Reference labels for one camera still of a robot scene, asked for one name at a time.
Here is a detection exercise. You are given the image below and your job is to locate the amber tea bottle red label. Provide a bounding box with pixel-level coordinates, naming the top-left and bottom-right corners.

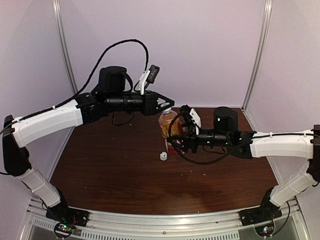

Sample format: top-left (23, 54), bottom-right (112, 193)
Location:
top-left (158, 110), bottom-right (183, 151)

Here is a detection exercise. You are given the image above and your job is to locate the white cap of clear bottle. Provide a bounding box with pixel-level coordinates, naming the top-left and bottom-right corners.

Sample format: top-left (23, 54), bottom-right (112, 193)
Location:
top-left (159, 151), bottom-right (168, 161)

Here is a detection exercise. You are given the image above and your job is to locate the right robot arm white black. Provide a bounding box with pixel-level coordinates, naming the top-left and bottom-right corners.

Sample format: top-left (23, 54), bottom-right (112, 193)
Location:
top-left (167, 105), bottom-right (320, 221)

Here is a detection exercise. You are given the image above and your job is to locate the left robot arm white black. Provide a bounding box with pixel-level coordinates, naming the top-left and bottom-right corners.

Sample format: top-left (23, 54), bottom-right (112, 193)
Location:
top-left (2, 65), bottom-right (175, 222)

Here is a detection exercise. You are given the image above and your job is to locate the right circuit board with LEDs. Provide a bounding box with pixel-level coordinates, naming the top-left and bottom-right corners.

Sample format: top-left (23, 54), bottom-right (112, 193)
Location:
top-left (254, 224), bottom-right (275, 238)

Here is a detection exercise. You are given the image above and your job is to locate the circuit board with leds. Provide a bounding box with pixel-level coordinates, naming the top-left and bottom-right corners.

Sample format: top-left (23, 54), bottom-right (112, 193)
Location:
top-left (53, 222), bottom-right (76, 239)
top-left (254, 224), bottom-right (275, 238)

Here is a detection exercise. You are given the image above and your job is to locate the left circuit board with LEDs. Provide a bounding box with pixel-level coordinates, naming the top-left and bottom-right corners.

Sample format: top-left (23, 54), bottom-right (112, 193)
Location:
top-left (53, 222), bottom-right (76, 239)

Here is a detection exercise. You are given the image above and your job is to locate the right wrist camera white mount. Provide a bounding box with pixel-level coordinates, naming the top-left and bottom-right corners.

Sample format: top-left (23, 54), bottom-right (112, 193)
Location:
top-left (180, 105), bottom-right (202, 135)

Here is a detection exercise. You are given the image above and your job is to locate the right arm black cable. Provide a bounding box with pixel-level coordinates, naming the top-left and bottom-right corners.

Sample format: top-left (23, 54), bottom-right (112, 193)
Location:
top-left (167, 109), bottom-right (316, 165)

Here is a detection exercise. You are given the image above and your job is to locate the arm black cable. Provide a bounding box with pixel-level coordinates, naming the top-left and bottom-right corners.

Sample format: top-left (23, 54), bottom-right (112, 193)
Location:
top-left (49, 39), bottom-right (151, 126)
top-left (167, 109), bottom-right (316, 165)

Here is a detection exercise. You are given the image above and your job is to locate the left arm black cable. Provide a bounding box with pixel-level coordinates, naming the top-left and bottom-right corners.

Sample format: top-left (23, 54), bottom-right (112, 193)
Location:
top-left (49, 39), bottom-right (151, 126)

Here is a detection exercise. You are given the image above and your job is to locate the front aluminium rail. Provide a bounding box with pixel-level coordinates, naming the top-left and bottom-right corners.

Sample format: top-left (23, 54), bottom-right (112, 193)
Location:
top-left (17, 200), bottom-right (311, 240)

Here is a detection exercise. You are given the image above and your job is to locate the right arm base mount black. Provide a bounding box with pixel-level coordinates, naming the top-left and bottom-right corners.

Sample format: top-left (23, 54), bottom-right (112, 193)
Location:
top-left (238, 188), bottom-right (282, 226)

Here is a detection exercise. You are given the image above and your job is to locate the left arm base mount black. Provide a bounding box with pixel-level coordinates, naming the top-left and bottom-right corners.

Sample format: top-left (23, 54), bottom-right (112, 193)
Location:
top-left (45, 188), bottom-right (90, 228)

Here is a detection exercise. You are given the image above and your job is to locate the left aluminium frame post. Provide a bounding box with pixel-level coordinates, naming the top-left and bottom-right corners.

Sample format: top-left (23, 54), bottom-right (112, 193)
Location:
top-left (52, 0), bottom-right (78, 94)

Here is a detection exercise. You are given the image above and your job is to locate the aluminium frame post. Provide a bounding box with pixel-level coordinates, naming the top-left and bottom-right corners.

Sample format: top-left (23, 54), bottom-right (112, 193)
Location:
top-left (52, 0), bottom-right (78, 94)
top-left (241, 0), bottom-right (273, 112)

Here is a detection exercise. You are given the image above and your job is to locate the right aluminium frame post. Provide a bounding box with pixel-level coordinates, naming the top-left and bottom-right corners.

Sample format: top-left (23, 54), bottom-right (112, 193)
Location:
top-left (241, 0), bottom-right (273, 112)

